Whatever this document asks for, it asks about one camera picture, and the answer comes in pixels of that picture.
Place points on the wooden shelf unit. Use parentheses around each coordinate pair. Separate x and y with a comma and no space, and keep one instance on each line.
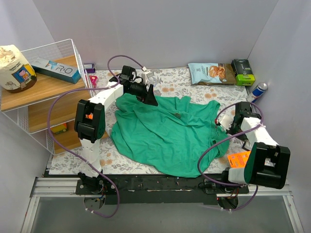
(29,110)

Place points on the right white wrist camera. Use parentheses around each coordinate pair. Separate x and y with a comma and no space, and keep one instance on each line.
(224,122)

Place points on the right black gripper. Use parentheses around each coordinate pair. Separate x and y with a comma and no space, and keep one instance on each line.
(232,129)

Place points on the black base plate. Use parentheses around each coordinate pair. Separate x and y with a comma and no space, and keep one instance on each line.
(129,189)

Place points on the pink box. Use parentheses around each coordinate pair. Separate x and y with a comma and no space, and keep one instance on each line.
(93,80)

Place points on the white blue toothpaste box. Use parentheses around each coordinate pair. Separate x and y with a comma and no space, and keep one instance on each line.
(56,70)

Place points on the purple box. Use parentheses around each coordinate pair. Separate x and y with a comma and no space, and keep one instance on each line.
(90,68)

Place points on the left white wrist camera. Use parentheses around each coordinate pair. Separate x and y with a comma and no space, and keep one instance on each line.
(145,75)

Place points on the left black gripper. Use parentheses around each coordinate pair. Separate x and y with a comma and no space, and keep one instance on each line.
(147,92)

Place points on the yellow box under shelf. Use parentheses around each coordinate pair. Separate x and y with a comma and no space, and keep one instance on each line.
(59,128)

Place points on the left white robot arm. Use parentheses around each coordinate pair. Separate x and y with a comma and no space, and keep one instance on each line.
(90,119)

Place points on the white wire basket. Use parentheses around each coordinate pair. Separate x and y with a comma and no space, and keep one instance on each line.
(64,52)

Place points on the green black box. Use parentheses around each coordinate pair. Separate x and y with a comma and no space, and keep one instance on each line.
(243,72)

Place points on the green garment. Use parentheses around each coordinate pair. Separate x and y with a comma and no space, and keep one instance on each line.
(152,135)

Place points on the aluminium rail frame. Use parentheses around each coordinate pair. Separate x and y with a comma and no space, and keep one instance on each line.
(56,208)

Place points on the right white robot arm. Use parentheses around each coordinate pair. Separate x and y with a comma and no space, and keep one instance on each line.
(267,163)

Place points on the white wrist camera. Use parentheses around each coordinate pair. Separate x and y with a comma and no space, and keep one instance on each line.
(224,122)
(145,75)

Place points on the blue energy drink can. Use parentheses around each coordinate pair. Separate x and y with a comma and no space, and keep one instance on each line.
(257,92)

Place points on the light blue snack bag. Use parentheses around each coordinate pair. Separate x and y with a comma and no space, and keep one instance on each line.
(212,74)

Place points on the orange box right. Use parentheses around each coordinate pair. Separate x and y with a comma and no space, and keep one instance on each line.
(238,160)

